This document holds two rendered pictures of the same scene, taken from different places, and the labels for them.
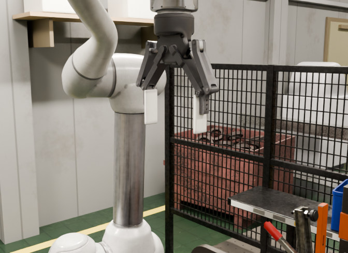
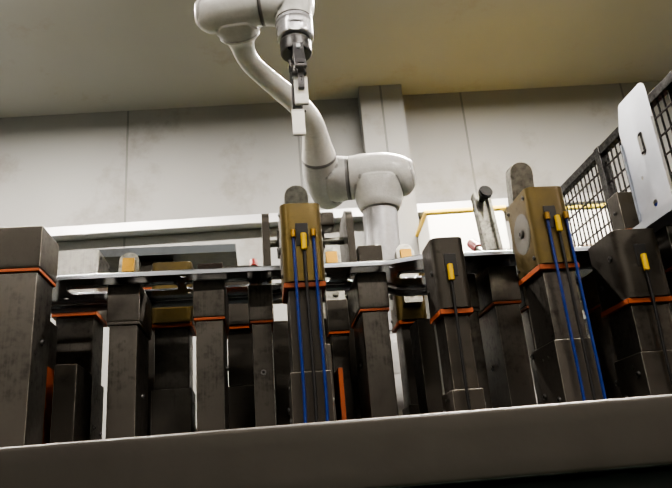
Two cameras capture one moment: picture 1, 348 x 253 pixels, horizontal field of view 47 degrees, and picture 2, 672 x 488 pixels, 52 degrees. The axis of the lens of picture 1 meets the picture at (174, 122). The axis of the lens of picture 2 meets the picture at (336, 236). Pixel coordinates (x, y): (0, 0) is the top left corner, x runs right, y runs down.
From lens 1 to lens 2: 130 cm
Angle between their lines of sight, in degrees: 47
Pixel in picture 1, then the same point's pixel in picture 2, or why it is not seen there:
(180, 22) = (289, 39)
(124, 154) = not seen: hidden behind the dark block
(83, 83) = (313, 176)
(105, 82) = (337, 174)
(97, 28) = (282, 96)
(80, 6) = (254, 74)
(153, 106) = (299, 120)
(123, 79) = (356, 170)
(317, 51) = not seen: outside the picture
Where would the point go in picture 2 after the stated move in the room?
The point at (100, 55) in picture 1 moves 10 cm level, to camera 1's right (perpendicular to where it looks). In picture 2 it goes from (309, 134) to (337, 121)
